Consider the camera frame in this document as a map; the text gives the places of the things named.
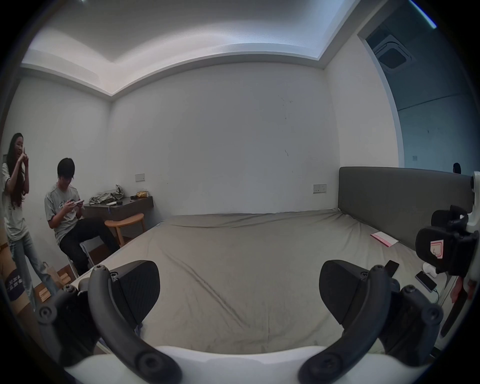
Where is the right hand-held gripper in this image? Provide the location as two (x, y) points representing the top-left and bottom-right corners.
(415, 171), (480, 339)

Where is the brown paper bag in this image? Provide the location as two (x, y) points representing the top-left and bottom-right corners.
(42, 261), (64, 287)

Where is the bed with beige sheet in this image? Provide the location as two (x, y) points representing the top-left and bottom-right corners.
(71, 209), (456, 355)

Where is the dark wall-mounted desk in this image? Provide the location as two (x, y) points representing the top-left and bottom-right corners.
(83, 184), (154, 223)

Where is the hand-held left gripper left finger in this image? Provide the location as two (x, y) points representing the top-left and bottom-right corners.
(35, 260), (184, 384)

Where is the pink and white card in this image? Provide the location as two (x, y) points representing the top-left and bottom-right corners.
(370, 232), (399, 248)

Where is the dark phone with cable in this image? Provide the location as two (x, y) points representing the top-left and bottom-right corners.
(415, 271), (441, 304)

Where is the round wooden stool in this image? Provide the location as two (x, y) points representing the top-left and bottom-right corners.
(104, 213), (146, 247)

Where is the person's right hand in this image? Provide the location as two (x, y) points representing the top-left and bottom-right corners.
(451, 279), (466, 304)

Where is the grey padded headboard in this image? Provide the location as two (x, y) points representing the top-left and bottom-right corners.
(338, 166), (474, 251)

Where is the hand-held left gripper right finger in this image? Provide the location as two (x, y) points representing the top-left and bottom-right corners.
(298, 260), (445, 384)

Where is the folding chair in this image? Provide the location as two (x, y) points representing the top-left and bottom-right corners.
(67, 240), (104, 280)

